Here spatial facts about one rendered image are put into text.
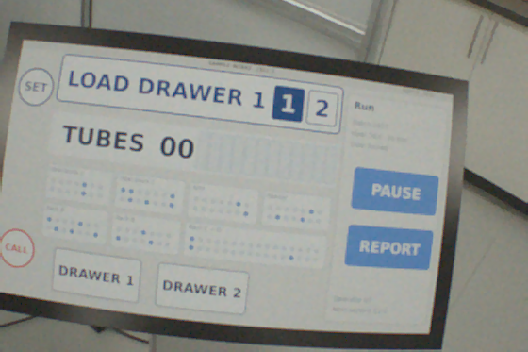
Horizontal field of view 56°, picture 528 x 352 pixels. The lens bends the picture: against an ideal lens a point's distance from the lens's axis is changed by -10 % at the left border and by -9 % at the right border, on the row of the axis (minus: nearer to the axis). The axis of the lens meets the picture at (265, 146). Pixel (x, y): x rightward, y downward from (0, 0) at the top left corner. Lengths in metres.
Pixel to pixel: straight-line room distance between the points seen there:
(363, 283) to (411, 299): 0.06
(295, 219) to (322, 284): 0.07
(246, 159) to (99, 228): 0.17
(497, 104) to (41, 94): 2.14
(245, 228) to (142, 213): 0.10
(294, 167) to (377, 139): 0.09
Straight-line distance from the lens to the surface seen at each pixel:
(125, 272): 0.56
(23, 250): 0.58
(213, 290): 0.56
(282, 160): 0.56
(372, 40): 1.12
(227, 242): 0.55
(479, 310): 2.14
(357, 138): 0.58
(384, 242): 0.59
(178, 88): 0.56
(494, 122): 2.52
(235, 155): 0.55
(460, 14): 2.44
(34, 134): 0.58
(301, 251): 0.56
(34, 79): 0.59
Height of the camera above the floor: 1.44
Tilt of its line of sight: 35 degrees down
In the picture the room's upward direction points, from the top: 11 degrees clockwise
